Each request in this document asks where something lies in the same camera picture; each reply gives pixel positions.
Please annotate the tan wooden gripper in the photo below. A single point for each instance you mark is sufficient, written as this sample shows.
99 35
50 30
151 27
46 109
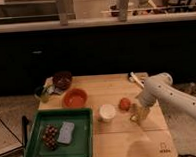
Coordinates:
142 112

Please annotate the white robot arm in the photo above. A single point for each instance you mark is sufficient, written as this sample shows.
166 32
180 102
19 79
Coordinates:
159 87

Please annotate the red orange bowl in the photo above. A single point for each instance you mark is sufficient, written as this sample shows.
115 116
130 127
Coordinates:
74 98

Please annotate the dark brown bowl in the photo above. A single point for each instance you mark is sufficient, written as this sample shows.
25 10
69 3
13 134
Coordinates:
62 79

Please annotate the orange red tomato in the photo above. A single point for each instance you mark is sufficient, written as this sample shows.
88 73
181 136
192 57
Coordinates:
124 104

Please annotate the white cup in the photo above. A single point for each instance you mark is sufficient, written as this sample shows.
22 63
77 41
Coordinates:
107 113

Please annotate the grey blue sponge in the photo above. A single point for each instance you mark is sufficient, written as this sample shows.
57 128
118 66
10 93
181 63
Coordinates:
66 132

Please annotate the green plastic tray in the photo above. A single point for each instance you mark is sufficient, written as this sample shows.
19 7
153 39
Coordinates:
81 143

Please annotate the crumpled silver foil wrapper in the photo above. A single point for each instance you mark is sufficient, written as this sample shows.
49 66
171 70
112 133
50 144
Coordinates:
52 90

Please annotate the bunch of dark grapes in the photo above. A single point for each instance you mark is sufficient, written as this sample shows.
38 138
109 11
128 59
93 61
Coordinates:
49 137

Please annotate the green glass cup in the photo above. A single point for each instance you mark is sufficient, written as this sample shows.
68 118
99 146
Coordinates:
41 94

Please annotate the knife with white handle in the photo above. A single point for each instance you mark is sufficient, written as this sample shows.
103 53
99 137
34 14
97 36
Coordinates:
133 78

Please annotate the wooden post right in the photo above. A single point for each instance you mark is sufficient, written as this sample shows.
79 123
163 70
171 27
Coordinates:
122 9

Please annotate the wooden post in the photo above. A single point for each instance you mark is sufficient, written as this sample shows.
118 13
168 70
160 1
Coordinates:
122 9
66 11

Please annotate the wooden post left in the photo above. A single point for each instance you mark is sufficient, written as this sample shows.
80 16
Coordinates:
66 11

